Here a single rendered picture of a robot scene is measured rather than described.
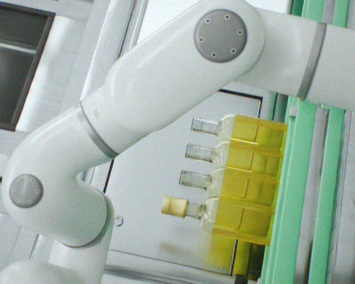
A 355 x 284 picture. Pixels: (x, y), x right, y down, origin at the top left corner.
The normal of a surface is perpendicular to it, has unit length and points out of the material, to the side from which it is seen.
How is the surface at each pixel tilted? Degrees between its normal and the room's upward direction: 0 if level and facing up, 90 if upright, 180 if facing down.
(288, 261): 90
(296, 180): 90
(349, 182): 90
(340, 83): 86
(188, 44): 81
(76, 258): 74
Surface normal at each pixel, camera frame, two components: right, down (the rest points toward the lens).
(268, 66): -0.72, 0.04
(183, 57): -0.15, 0.07
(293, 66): -0.48, 0.22
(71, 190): 0.83, -0.18
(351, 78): -0.16, 0.31
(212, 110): 0.05, -0.47
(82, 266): -0.08, -0.30
